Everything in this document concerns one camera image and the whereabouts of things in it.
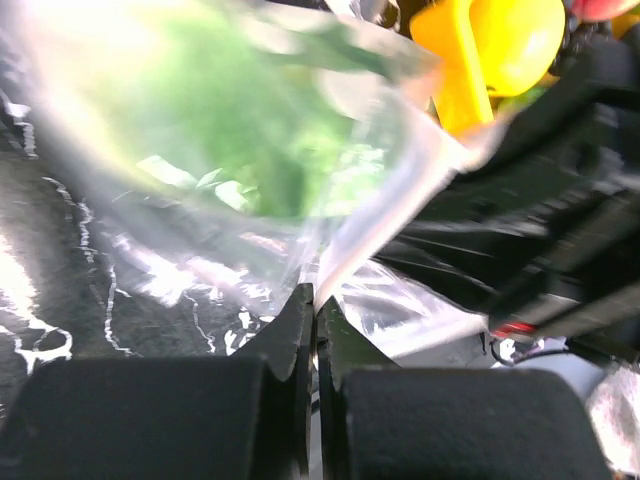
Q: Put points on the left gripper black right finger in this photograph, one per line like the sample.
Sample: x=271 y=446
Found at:
x=381 y=421

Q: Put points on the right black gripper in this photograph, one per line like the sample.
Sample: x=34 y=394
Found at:
x=544 y=239

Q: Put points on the yellow fake lemon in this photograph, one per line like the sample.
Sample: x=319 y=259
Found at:
x=516 y=42

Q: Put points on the yellow plastic tray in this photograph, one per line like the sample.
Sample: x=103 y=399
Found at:
x=463 y=102

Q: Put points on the green fake bok choy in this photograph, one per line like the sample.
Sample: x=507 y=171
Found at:
x=272 y=122

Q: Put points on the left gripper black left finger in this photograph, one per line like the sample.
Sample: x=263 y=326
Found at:
x=245 y=416

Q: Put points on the fake peach in tray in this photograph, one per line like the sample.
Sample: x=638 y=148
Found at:
x=602 y=10

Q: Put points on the black marble pattern mat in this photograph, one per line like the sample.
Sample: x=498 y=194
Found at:
x=92 y=266

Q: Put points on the clear zip bag with lemon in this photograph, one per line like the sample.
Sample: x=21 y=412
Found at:
x=84 y=59

